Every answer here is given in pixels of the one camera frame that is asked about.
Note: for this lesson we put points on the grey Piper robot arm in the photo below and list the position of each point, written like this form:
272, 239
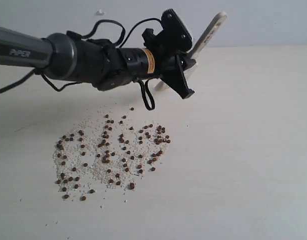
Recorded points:
76, 59

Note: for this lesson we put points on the pile of brown pellets and grains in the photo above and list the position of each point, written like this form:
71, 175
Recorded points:
90, 172

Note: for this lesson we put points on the white blob on wall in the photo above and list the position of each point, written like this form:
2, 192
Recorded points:
100, 13

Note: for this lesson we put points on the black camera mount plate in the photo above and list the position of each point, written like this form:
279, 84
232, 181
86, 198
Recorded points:
174, 37

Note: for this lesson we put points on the wooden paint brush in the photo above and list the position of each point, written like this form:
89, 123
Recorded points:
203, 40

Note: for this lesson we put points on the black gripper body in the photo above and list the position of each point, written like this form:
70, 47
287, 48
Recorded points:
141, 63

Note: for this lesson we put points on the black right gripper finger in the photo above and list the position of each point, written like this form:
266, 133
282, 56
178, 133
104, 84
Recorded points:
174, 76

